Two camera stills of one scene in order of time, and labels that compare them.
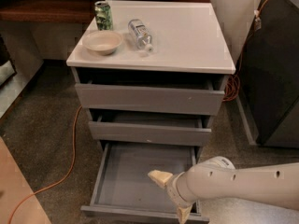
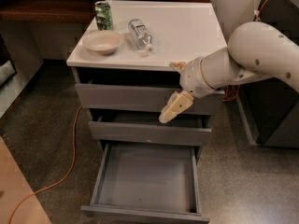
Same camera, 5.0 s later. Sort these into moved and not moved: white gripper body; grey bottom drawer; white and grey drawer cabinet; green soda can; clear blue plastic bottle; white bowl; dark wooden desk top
Moved: white gripper body
Not moved: clear blue plastic bottle; dark wooden desk top; grey bottom drawer; green soda can; white bowl; white and grey drawer cabinet
